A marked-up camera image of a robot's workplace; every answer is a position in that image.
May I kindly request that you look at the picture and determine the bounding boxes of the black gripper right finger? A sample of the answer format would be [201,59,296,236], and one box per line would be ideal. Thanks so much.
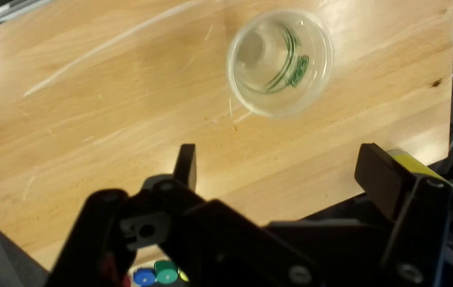
[354,142,453,287]

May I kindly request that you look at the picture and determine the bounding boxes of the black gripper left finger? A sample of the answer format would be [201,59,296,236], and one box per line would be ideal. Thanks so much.
[142,142,209,210]

